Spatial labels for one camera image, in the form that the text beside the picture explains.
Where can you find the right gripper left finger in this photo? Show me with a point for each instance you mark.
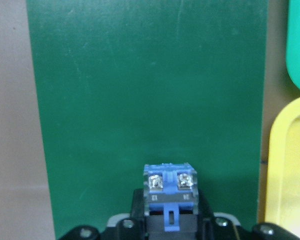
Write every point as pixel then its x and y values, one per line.
pixel 119 227

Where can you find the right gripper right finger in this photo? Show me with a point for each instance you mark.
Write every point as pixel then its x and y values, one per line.
pixel 225 226

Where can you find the green push button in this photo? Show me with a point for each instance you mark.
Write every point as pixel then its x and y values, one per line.
pixel 170 206

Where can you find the yellow plastic tray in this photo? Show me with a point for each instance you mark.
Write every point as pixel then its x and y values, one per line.
pixel 282 203

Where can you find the green conveyor belt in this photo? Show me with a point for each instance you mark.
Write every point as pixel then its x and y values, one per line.
pixel 125 83

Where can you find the green plastic tray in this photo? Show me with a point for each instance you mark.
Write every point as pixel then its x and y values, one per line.
pixel 293 42

